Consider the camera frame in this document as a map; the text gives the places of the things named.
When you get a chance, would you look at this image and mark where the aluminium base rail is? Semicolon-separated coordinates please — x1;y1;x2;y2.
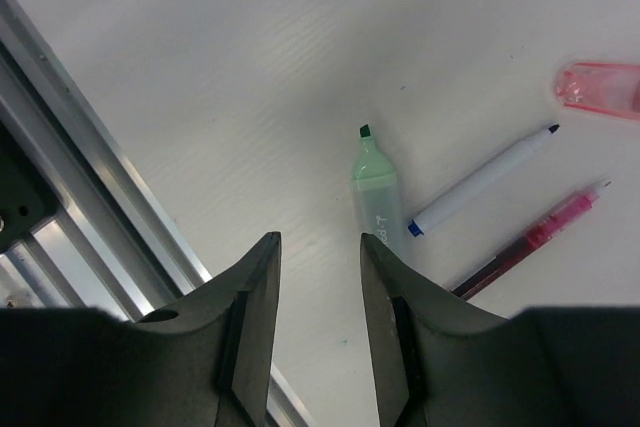
1;0;312;426

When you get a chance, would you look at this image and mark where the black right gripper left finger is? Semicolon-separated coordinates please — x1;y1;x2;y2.
138;232;282;426

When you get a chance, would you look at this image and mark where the white marker blue tip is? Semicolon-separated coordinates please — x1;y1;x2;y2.
408;124;560;238

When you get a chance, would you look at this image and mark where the green highlighter pen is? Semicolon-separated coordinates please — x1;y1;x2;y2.
350;124;410;263

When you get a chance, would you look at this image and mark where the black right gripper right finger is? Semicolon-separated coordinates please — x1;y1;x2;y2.
360;234;504;426

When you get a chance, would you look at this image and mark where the red gel pen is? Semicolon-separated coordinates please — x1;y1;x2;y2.
450;179;611;300

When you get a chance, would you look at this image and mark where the pink translucent highlighter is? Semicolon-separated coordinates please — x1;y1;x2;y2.
553;62;639;120

